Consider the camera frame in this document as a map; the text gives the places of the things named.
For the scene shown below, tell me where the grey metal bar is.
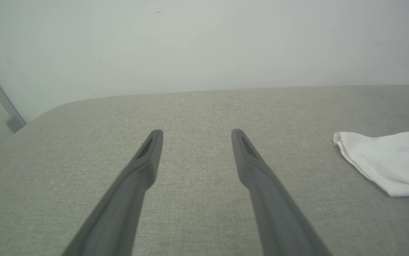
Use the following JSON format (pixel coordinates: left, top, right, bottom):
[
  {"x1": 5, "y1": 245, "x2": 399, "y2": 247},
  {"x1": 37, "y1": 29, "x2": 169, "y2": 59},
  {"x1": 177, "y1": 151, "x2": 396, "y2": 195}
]
[{"x1": 0, "y1": 53, "x2": 26, "y2": 134}]

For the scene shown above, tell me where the grey fabric sofa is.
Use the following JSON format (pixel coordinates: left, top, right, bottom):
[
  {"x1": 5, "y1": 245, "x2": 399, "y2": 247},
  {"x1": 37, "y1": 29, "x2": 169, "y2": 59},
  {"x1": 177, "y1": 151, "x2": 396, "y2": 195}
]
[{"x1": 0, "y1": 85, "x2": 409, "y2": 256}]

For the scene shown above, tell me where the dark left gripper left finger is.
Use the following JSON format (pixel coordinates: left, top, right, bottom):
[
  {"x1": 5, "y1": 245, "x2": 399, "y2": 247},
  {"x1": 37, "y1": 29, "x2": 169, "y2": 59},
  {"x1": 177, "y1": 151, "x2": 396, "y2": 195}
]
[{"x1": 62, "y1": 129, "x2": 164, "y2": 256}]

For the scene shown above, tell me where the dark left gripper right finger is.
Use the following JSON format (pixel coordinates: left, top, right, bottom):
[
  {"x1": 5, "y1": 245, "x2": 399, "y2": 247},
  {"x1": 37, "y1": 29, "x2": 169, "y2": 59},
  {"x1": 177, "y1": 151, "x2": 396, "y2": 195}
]
[{"x1": 231, "y1": 128, "x2": 333, "y2": 256}]

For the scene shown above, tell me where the red and white basketball jersey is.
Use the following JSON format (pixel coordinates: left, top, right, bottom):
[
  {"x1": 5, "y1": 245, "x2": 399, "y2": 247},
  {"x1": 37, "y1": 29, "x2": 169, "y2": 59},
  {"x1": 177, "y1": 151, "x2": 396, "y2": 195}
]
[{"x1": 333, "y1": 128, "x2": 409, "y2": 198}]

